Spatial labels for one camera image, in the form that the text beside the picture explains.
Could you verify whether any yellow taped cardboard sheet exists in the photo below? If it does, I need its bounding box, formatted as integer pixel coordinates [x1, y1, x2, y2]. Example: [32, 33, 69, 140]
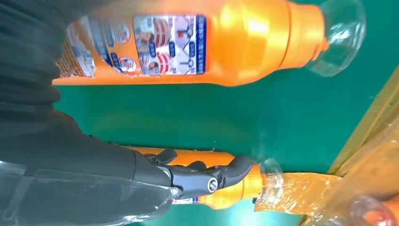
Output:
[254, 64, 399, 226]

